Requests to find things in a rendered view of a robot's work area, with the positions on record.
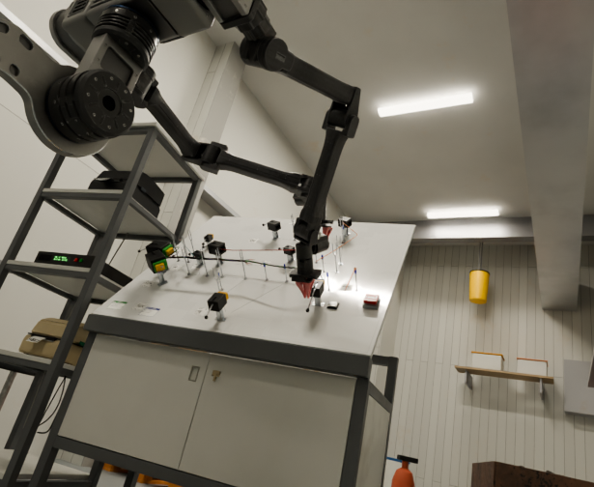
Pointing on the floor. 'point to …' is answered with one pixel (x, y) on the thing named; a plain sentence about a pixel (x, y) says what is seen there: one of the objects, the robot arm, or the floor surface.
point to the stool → (1, 395)
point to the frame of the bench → (182, 471)
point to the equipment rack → (77, 284)
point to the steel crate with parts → (521, 476)
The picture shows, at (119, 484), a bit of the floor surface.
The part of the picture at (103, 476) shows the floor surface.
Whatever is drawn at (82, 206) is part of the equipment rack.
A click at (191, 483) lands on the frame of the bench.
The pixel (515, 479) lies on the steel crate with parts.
